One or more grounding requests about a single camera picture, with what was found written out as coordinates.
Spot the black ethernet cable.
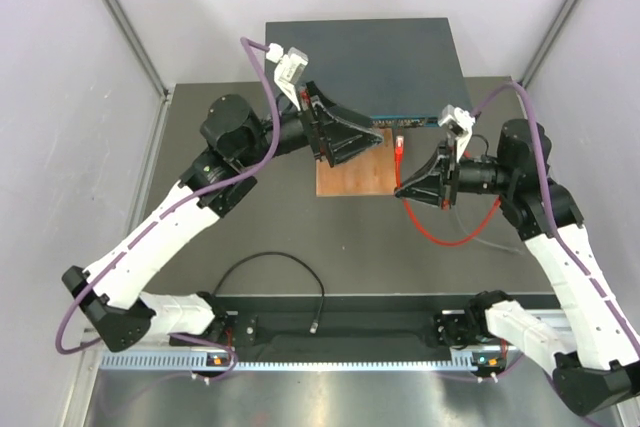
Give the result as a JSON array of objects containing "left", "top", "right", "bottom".
[{"left": 214, "top": 252, "right": 326, "bottom": 333}]

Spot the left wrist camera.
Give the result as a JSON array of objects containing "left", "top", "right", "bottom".
[{"left": 266, "top": 43, "right": 308, "bottom": 110}]

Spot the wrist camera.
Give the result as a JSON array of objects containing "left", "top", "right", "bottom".
[
  {"left": 266, "top": 43, "right": 308, "bottom": 110},
  {"left": 438, "top": 105, "right": 475, "bottom": 161}
]

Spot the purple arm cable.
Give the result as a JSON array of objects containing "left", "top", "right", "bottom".
[
  {"left": 472, "top": 81, "right": 640, "bottom": 363},
  {"left": 54, "top": 36, "right": 284, "bottom": 354}
]

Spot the grey ethernet cable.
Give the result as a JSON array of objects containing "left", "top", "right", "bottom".
[{"left": 452, "top": 206, "right": 524, "bottom": 254}]

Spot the slotted cable duct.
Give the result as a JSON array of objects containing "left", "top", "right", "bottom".
[{"left": 98, "top": 345, "right": 504, "bottom": 373}]

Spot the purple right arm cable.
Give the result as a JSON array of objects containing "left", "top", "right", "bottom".
[{"left": 472, "top": 81, "right": 640, "bottom": 363}]

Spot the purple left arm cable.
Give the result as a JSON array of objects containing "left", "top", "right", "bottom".
[{"left": 54, "top": 36, "right": 284, "bottom": 354}]

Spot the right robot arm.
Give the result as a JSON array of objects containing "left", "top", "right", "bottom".
[{"left": 394, "top": 119, "right": 639, "bottom": 416}]

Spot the red ethernet cable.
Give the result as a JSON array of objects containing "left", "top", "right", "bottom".
[{"left": 393, "top": 134, "right": 503, "bottom": 247}]

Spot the wooden board stand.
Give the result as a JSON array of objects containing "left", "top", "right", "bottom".
[{"left": 316, "top": 129, "right": 396, "bottom": 197}]

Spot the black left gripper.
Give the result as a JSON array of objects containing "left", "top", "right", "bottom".
[{"left": 236, "top": 78, "right": 384, "bottom": 168}]

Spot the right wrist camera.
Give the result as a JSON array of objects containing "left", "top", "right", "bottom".
[{"left": 438, "top": 105, "right": 475, "bottom": 161}]

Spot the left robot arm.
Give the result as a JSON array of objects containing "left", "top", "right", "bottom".
[{"left": 62, "top": 82, "right": 384, "bottom": 353}]

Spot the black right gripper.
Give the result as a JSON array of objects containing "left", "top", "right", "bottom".
[{"left": 395, "top": 137, "right": 516, "bottom": 210}]

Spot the teal network switch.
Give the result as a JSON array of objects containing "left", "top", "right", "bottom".
[{"left": 265, "top": 18, "right": 472, "bottom": 128}]

